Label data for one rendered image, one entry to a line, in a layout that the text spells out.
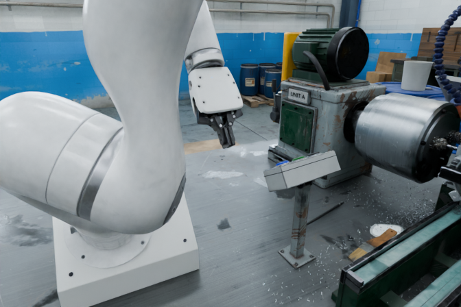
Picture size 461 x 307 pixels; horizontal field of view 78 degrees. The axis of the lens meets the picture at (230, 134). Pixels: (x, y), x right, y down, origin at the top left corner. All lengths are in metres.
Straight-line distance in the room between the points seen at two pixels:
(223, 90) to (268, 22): 6.26
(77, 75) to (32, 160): 5.53
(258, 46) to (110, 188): 6.49
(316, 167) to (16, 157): 0.55
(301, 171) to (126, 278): 0.45
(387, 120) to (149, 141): 0.78
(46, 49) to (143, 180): 5.59
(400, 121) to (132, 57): 0.80
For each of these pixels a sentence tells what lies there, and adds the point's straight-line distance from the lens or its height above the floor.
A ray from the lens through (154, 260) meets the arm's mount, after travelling 0.73.
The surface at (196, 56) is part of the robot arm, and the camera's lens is 0.61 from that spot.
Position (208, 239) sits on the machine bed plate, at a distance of 0.86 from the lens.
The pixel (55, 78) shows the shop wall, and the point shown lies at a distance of 5.90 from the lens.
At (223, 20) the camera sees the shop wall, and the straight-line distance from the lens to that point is 6.35.
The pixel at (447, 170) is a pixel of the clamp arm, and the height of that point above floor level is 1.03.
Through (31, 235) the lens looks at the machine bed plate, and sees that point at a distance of 1.04.
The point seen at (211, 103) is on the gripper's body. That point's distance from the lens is 0.58.
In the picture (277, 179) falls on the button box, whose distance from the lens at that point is 0.63.
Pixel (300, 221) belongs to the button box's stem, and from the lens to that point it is 0.74.
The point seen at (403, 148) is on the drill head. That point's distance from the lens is 0.93.
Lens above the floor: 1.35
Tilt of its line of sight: 20 degrees down
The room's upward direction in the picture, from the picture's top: straight up
